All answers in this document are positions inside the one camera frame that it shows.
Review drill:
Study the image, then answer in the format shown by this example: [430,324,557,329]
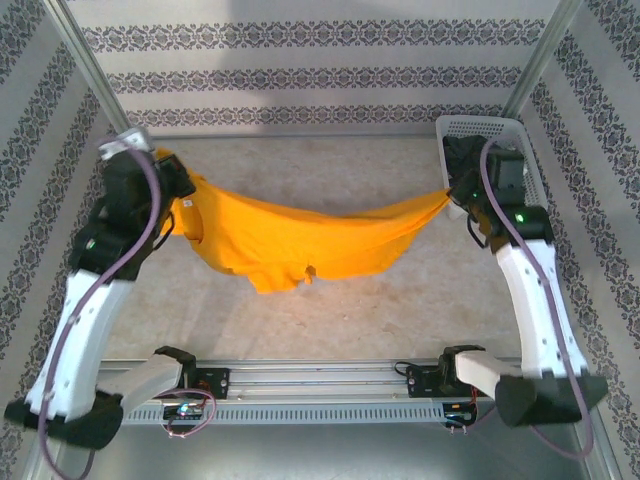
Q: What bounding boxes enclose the orange t-shirt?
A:
[153,146,454,296]

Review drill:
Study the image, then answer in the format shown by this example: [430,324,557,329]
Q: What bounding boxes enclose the aluminium frame post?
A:
[41,0,132,147]
[499,0,587,122]

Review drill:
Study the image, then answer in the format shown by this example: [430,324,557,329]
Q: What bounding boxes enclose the dark t-shirt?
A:
[441,134,502,187]

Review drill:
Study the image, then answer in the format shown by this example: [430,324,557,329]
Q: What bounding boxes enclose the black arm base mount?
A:
[193,366,232,402]
[405,361,447,399]

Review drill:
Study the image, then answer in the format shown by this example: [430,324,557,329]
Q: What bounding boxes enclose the small circuit board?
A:
[443,401,478,427]
[163,404,207,422]

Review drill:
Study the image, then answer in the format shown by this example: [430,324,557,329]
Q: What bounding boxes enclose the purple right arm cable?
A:
[478,139,597,461]

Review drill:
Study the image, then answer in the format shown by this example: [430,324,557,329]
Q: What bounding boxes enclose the slotted grey cable duct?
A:
[118,399,497,427]

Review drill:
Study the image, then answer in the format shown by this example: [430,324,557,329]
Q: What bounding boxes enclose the white plastic basket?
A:
[434,114,544,222]

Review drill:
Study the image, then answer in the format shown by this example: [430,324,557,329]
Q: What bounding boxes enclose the aluminium mounting rail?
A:
[98,356,522,402]

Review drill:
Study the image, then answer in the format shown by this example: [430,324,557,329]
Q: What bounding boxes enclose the thin purple cable loop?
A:
[158,389,219,442]

